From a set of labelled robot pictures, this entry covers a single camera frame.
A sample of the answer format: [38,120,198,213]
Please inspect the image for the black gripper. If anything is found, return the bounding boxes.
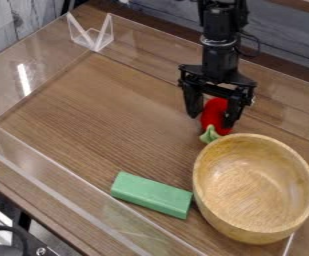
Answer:
[178,64,257,128]

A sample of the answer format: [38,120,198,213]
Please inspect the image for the red plush strawberry toy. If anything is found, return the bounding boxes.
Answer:
[200,98,232,144]

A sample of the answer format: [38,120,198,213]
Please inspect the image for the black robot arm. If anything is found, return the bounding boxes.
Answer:
[178,0,257,128]

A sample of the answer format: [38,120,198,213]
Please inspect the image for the wooden bowl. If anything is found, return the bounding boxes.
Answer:
[193,133,309,245]

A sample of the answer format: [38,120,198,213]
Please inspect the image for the green rectangular block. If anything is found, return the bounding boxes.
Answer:
[110,171,193,219]

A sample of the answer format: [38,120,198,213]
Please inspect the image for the clear acrylic tray walls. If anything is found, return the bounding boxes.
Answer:
[0,18,309,256]

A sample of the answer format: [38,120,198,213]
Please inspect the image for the black device with knob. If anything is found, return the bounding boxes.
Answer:
[0,234,61,256]

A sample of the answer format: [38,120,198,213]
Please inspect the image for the clear acrylic corner bracket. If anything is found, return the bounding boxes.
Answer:
[66,13,114,52]

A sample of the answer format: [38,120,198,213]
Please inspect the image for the black cable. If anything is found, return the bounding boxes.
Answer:
[0,225,31,256]

